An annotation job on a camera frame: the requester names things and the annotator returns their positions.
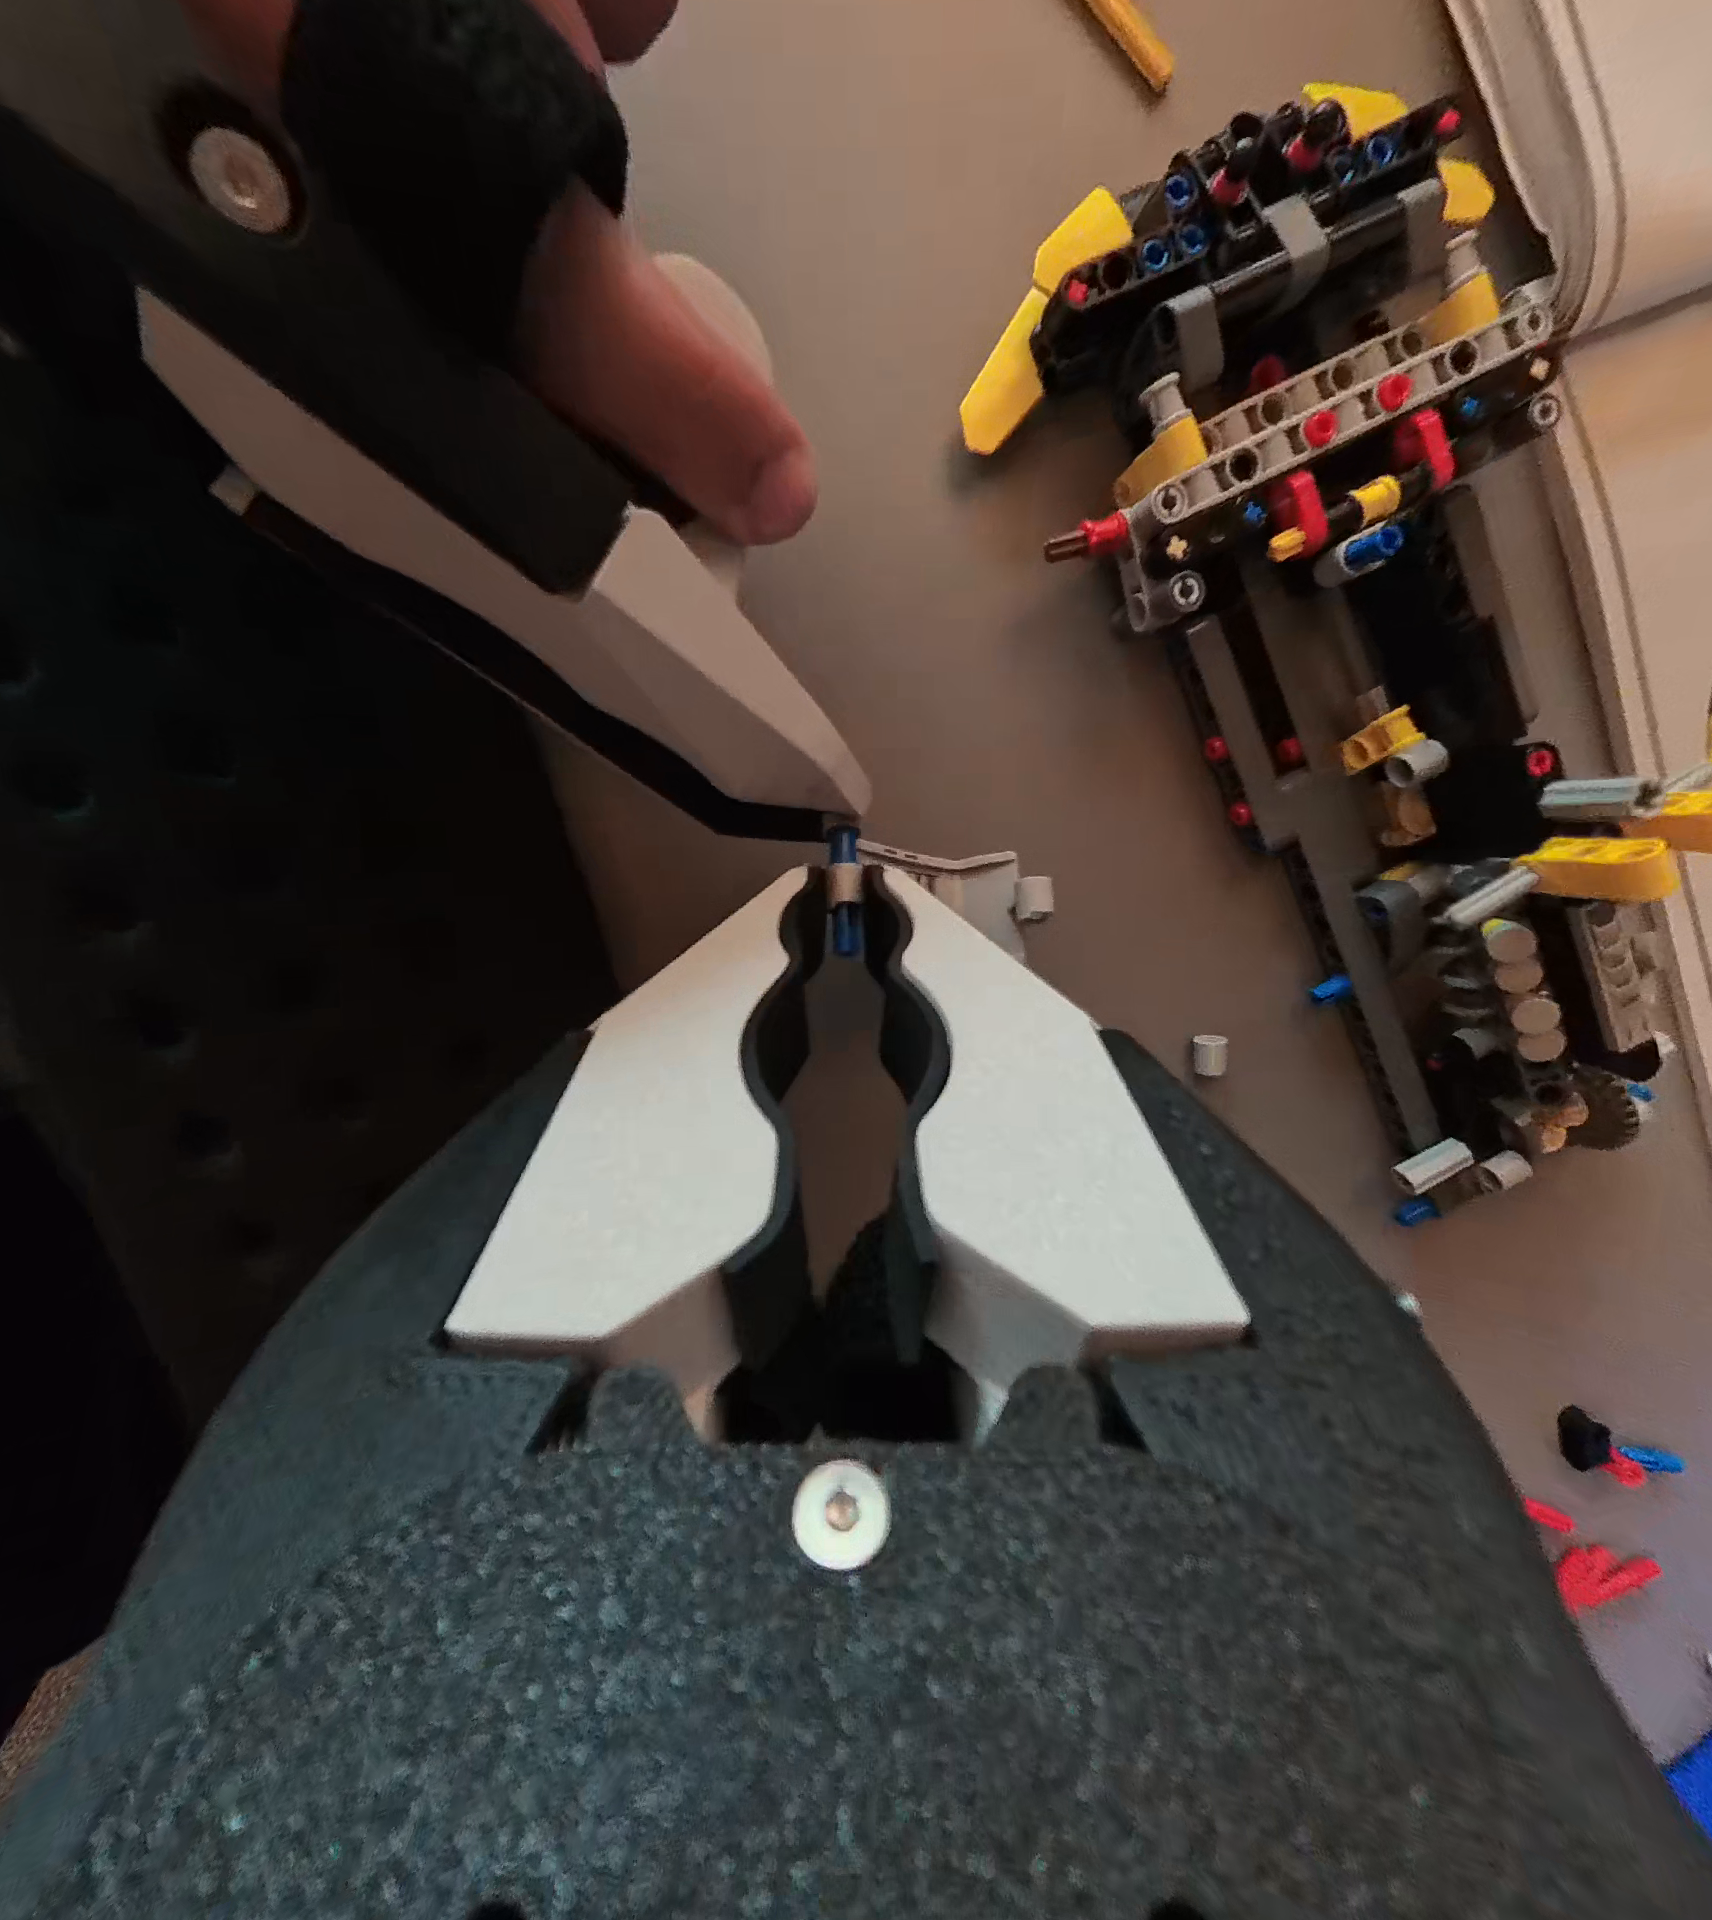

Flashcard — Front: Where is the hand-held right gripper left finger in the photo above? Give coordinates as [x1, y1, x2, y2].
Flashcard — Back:
[443, 863, 817, 1443]

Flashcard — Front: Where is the black dotted mat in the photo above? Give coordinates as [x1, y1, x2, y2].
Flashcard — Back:
[0, 195, 618, 1652]

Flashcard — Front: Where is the lego car chassis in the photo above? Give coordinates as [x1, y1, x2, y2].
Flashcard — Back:
[958, 83, 1712, 1225]

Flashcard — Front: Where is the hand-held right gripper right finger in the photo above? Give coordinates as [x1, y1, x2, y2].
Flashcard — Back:
[863, 867, 1252, 1443]

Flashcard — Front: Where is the pile of small lego pins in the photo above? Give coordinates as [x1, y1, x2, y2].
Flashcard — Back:
[1523, 1402, 1712, 1704]

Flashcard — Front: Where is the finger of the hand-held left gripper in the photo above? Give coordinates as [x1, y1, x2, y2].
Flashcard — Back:
[208, 469, 859, 846]
[137, 292, 875, 820]

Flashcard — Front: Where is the open instruction booklet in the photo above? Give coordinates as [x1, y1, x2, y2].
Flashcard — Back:
[1441, 0, 1712, 1314]

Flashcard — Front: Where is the person's left hand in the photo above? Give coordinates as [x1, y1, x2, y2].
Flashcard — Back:
[180, 0, 825, 551]

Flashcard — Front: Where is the thin yellow lego piece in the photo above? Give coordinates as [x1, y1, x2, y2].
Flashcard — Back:
[1081, 0, 1178, 96]

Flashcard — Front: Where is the grey lego seat piece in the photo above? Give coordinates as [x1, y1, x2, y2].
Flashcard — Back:
[856, 840, 1061, 925]

